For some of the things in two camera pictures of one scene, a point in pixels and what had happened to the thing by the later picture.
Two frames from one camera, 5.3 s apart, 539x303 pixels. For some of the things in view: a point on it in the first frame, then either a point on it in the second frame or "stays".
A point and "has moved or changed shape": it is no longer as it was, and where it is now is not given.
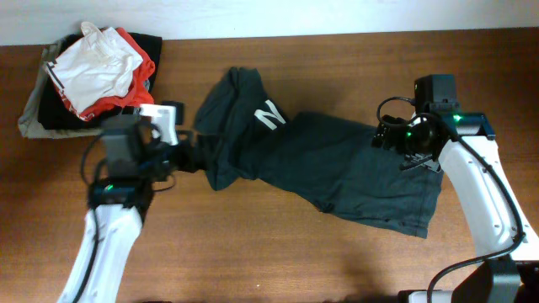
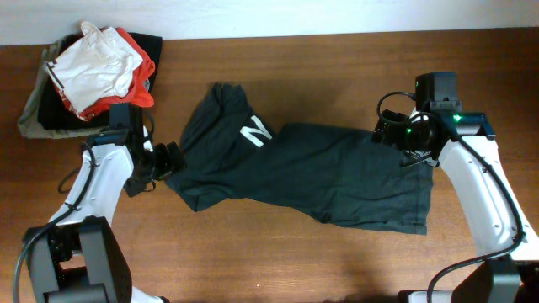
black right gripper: [392, 140] stays
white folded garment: [98, 66] stays
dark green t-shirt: [333, 163] has moved or changed shape
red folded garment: [139, 94] stays
